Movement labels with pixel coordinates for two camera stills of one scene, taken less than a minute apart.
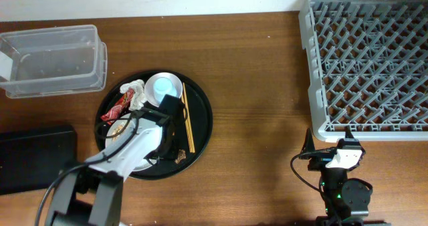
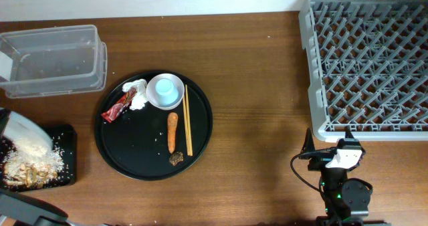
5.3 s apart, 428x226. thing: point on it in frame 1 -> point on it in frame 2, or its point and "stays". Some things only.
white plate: [124, 128] -> [24, 130]
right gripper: [309, 144] stays
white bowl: [159, 84] stays
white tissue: [138, 97] stays
